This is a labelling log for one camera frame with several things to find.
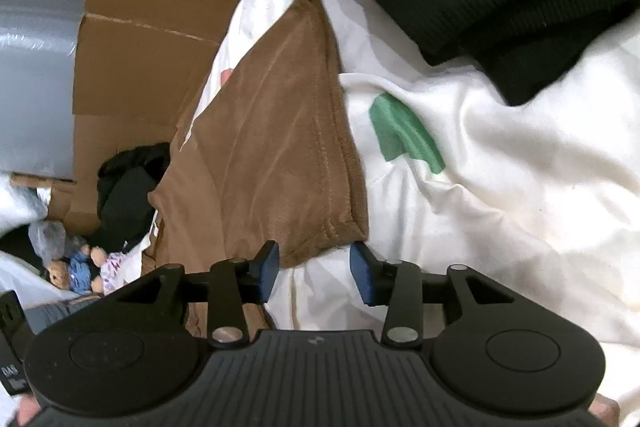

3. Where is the brown t-shirt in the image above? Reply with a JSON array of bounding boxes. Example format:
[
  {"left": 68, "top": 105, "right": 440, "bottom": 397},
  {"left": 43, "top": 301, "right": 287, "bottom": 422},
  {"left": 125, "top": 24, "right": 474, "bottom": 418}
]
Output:
[{"left": 147, "top": 0, "right": 371, "bottom": 343}]

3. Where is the person's left hand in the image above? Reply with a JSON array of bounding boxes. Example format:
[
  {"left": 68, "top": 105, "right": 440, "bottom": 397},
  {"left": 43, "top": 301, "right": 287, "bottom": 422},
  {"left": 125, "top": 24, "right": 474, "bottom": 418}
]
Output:
[{"left": 15, "top": 394, "right": 43, "bottom": 427}]

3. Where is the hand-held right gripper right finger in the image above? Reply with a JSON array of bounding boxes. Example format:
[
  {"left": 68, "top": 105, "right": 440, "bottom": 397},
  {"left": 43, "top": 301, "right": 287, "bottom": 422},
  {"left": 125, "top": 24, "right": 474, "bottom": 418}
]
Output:
[{"left": 349, "top": 241, "right": 516, "bottom": 350}]

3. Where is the flat cardboard sheet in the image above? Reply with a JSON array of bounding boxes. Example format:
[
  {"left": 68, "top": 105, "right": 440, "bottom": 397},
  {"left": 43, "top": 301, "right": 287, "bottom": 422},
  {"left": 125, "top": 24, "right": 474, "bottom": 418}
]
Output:
[{"left": 0, "top": 0, "right": 288, "bottom": 268}]

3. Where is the clear plastic bag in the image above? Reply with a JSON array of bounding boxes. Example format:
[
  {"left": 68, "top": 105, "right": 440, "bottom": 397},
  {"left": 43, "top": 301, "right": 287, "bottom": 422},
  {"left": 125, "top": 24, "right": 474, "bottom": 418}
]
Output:
[{"left": 27, "top": 219, "right": 68, "bottom": 268}]

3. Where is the person's right hand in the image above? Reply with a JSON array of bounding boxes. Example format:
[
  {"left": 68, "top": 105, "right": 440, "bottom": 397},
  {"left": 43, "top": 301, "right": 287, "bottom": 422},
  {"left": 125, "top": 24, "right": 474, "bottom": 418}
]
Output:
[{"left": 590, "top": 394, "right": 622, "bottom": 427}]

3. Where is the white padded roll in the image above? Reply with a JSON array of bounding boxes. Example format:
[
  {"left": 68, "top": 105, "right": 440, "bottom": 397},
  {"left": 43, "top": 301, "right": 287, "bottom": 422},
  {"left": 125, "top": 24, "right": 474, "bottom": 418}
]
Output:
[{"left": 0, "top": 174, "right": 51, "bottom": 233}]

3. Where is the grey quilted cushion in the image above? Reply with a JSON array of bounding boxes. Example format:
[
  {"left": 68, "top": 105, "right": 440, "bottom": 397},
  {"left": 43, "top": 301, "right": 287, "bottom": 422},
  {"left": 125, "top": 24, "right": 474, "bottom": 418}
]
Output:
[{"left": 22, "top": 297, "right": 103, "bottom": 333}]

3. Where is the crumpled black garment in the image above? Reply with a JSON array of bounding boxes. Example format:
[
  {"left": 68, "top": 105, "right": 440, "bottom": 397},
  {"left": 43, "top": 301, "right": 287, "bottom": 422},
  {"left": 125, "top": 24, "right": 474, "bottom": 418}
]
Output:
[{"left": 95, "top": 142, "right": 173, "bottom": 253}]

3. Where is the teddy bear in blue shirt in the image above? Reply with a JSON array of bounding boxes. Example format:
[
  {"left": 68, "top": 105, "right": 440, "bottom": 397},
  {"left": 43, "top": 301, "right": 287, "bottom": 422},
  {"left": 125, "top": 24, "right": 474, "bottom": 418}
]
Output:
[{"left": 45, "top": 247, "right": 93, "bottom": 295}]

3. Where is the plush toy in floral clothes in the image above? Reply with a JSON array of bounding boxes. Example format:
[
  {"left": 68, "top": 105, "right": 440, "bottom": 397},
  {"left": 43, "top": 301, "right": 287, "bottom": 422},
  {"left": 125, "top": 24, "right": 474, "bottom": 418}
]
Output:
[{"left": 89, "top": 246, "right": 126, "bottom": 295}]

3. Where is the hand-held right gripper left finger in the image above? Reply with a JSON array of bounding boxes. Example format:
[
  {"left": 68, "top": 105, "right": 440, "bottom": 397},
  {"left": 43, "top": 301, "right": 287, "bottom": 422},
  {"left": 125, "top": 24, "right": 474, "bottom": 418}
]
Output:
[{"left": 117, "top": 241, "right": 280, "bottom": 348}]

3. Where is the bear printed cream blanket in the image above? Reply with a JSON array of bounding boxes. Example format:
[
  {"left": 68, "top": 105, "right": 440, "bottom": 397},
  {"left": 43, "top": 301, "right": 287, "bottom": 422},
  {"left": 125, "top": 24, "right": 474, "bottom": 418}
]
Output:
[{"left": 192, "top": 0, "right": 640, "bottom": 408}]

